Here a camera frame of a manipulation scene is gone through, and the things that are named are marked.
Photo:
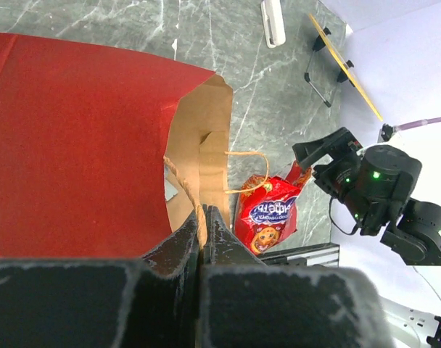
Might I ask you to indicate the aluminium rail frame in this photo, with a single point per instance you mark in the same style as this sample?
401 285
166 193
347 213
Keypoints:
326 254

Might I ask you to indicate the white rectangular device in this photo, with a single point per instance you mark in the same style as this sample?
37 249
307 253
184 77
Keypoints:
273 23

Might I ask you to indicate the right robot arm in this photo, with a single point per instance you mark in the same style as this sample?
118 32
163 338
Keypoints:
376 183

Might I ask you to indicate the red snack bag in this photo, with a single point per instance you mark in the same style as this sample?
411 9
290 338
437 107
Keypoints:
266 212

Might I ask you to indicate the red paper bag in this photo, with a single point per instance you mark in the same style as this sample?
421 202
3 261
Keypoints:
84 131

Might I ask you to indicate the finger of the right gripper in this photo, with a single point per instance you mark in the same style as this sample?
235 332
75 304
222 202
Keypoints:
337 145

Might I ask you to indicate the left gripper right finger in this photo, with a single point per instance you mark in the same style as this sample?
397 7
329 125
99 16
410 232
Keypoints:
245 303

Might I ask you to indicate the yellow-edged tablet on stand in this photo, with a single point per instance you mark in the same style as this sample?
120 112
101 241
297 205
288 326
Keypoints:
345 73

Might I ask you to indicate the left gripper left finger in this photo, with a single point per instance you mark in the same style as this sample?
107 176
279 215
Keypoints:
138 302

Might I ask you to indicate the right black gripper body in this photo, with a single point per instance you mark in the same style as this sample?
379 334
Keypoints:
338 177

